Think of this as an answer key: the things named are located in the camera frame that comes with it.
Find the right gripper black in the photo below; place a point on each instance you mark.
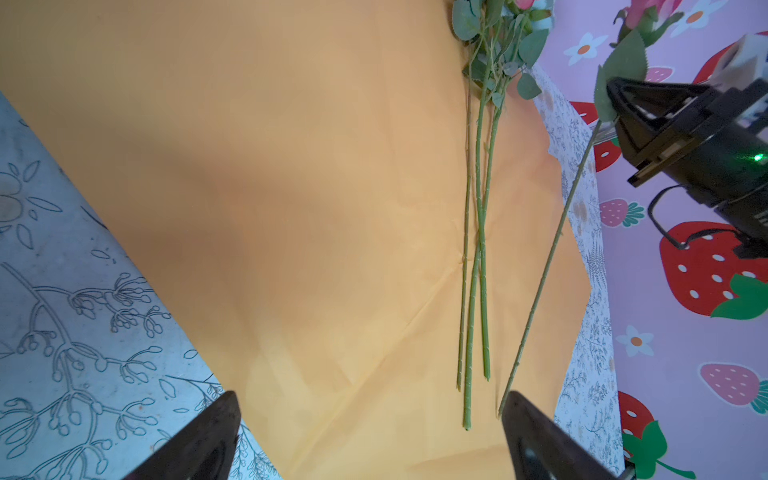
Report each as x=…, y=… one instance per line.
x=709, y=137

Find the pink fake rose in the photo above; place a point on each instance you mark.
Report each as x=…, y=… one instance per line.
x=643, y=24
x=507, y=48

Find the orange wrapping paper sheet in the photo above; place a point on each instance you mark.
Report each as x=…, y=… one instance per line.
x=290, y=178

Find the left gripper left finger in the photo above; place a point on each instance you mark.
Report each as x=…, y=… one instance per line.
x=203, y=449

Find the blue fake rose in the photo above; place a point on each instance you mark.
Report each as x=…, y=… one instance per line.
x=466, y=26

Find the white fake rose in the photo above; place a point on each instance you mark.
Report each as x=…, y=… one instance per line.
x=472, y=336

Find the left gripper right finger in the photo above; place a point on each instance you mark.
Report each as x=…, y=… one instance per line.
x=539, y=449

